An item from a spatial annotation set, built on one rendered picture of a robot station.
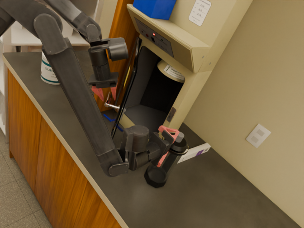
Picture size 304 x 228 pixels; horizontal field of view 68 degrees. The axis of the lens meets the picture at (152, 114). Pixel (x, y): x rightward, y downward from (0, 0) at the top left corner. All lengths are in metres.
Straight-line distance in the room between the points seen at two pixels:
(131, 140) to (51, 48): 0.31
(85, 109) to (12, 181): 1.56
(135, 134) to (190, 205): 0.50
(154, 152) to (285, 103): 0.70
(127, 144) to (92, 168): 0.36
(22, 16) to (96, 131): 0.28
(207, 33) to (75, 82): 0.47
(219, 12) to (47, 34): 0.52
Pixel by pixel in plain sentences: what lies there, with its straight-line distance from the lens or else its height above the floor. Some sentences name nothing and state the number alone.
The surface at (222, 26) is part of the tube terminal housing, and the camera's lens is 0.78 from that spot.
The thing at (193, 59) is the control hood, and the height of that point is 1.47.
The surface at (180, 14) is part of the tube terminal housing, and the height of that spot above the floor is 1.55.
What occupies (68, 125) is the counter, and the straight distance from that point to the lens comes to 1.10.
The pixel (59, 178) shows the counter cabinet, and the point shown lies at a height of 0.60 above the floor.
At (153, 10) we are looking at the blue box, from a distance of 0.81.
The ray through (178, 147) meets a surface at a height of 1.18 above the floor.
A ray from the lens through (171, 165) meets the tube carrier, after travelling 0.88.
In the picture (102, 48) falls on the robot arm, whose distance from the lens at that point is 0.78.
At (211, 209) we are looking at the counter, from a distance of 1.06.
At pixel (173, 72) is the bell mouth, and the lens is 0.92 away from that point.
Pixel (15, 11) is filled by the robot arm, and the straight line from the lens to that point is 0.48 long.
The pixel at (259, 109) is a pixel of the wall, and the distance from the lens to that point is 1.21.
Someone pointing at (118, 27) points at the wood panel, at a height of 1.40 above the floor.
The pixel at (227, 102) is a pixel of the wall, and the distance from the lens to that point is 1.26.
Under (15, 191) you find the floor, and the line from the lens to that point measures 2.00.
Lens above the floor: 1.69
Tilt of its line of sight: 34 degrees down
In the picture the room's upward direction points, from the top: 25 degrees clockwise
